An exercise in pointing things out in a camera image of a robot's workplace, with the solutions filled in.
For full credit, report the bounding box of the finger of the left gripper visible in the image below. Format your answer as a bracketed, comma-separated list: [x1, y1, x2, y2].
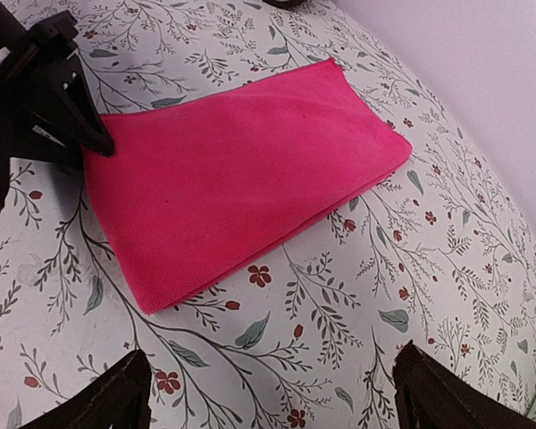
[17, 57, 115, 156]

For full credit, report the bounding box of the floral tablecloth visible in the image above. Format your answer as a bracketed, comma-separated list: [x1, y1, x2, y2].
[0, 1, 536, 428]

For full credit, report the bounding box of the pink towel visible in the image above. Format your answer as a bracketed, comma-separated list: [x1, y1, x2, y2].
[83, 59, 412, 314]

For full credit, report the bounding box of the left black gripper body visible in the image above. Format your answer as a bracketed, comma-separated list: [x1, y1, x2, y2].
[0, 2, 79, 213]

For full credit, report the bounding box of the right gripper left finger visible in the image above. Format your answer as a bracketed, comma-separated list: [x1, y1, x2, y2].
[24, 350, 152, 429]

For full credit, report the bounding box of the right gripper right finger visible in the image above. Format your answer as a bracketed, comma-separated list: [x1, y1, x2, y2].
[393, 341, 536, 429]

